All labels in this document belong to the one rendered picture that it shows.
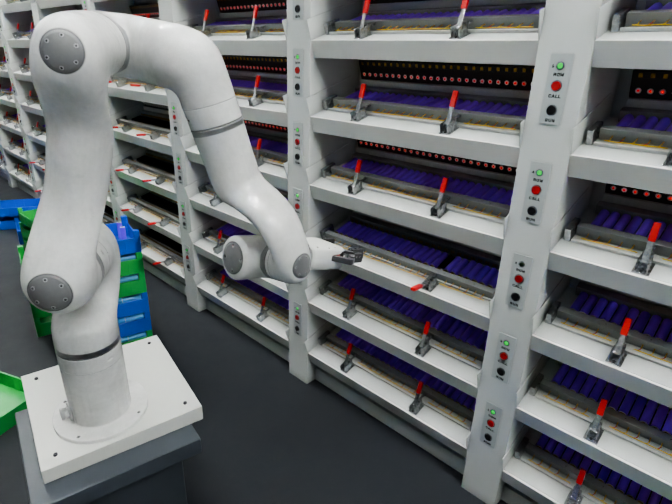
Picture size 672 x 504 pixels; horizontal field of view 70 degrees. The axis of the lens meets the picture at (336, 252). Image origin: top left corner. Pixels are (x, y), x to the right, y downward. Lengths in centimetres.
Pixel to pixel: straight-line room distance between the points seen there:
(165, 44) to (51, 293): 45
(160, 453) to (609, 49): 114
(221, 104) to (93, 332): 50
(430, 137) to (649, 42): 44
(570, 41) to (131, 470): 116
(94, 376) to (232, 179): 49
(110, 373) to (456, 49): 97
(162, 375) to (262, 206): 59
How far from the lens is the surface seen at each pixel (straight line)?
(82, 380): 109
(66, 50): 79
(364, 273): 134
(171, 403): 120
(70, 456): 115
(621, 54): 98
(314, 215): 146
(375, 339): 140
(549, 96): 101
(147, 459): 114
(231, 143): 83
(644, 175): 98
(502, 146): 105
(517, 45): 104
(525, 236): 106
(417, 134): 115
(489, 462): 136
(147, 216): 245
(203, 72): 82
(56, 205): 92
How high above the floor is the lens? 106
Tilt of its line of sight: 22 degrees down
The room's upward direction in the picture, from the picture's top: 2 degrees clockwise
